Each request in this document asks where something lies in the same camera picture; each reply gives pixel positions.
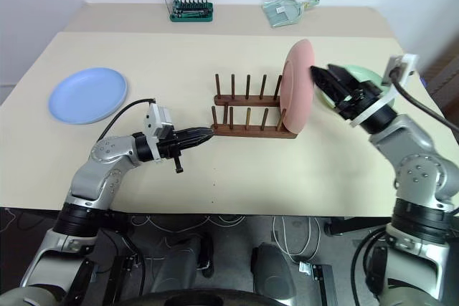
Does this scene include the wooden dish rack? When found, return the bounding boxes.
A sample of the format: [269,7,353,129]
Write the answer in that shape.
[209,72,299,140]

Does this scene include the green screwdriver bit set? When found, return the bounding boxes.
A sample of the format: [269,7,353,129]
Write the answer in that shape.
[169,0,215,24]

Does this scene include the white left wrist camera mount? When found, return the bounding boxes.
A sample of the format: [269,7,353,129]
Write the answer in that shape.
[143,102,176,141]

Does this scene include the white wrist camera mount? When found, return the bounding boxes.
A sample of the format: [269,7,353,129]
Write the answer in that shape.
[349,54,420,128]
[143,102,176,141]

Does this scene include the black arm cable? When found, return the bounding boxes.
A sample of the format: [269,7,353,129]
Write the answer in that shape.
[97,97,157,142]
[389,65,459,133]

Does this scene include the clear plastic dustpan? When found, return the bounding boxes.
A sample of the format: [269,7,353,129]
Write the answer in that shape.
[260,0,321,29]

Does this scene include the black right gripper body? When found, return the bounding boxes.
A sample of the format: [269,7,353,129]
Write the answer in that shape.
[335,81,383,121]

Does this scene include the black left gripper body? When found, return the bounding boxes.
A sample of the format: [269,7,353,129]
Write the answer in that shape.
[156,128,188,175]

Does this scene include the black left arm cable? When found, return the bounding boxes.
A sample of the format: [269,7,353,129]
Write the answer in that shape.
[97,97,157,142]

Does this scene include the green plate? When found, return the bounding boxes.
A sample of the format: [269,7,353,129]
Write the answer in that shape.
[315,64,397,110]

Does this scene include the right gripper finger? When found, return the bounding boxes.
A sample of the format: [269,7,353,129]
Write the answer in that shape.
[310,65,347,107]
[327,64,360,97]

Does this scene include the black table leg bar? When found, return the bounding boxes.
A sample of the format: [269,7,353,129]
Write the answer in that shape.
[323,217,392,238]

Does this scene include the black floor box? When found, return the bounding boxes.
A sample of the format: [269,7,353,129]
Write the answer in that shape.
[298,262,339,306]

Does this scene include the black round robot torso rim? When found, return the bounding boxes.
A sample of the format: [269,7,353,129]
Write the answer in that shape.
[117,286,288,306]

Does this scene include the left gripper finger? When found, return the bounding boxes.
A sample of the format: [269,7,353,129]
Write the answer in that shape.
[180,126,216,139]
[182,135,213,150]

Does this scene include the white floor cable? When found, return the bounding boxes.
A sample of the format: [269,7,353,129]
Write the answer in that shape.
[271,215,324,261]

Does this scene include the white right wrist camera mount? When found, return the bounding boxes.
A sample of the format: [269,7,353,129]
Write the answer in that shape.
[349,54,420,128]

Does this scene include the dark rounded robot foot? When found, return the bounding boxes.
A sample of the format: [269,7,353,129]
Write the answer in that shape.
[250,242,300,300]

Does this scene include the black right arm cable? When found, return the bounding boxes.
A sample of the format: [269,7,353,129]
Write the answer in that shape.
[389,65,459,133]

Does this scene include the blue plate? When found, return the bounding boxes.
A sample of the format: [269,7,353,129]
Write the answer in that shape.
[47,67,129,126]

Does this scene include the pink plate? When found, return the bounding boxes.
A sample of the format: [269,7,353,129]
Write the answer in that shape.
[279,39,317,135]

